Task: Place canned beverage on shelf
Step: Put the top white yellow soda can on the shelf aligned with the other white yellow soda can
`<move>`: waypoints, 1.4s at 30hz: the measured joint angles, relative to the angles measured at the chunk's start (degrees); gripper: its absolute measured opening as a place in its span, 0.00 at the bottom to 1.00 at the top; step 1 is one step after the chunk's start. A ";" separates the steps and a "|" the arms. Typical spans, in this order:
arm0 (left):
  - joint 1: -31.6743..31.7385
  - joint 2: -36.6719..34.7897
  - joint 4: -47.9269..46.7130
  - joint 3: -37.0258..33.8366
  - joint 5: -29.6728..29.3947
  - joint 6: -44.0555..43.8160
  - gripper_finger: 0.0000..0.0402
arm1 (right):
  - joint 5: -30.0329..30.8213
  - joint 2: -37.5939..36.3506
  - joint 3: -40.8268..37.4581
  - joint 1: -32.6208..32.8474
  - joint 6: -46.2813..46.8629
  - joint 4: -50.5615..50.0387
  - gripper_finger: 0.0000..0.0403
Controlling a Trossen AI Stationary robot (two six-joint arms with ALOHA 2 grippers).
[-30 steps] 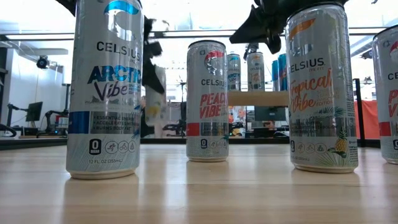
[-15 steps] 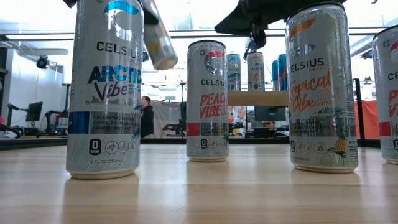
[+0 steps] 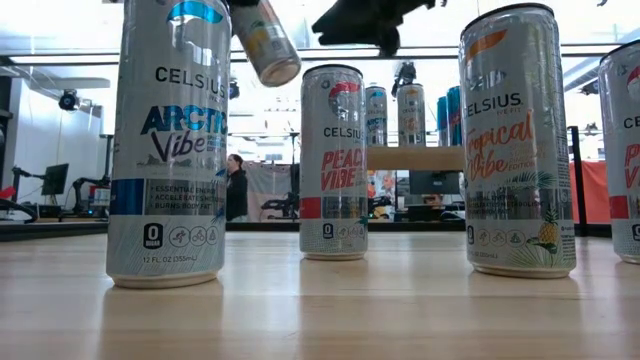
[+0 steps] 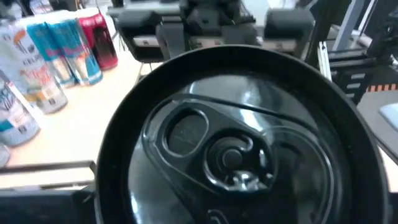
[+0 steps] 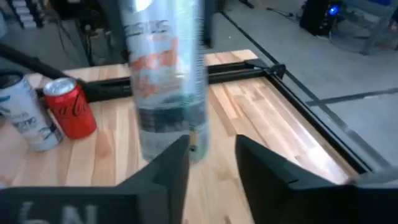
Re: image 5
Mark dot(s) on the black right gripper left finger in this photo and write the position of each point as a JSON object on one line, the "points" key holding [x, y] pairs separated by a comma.
{"points": [[164, 186]]}

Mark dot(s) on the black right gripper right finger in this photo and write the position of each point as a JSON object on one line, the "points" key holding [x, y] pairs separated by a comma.
{"points": [[280, 199]]}

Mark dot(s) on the Celsius Peach Vibe can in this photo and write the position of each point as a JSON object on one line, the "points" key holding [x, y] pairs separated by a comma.
{"points": [[164, 77]]}

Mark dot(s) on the red cola can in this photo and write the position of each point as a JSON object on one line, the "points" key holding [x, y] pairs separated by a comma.
{"points": [[71, 112]]}

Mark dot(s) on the Celsius Arctic Vibe can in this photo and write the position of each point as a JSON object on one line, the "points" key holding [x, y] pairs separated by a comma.
{"points": [[28, 118]]}

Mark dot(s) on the black computer blue light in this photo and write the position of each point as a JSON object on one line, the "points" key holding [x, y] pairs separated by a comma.
{"points": [[317, 18]]}

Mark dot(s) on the grey metal stand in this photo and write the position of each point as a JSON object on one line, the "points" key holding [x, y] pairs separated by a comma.
{"points": [[376, 34]]}

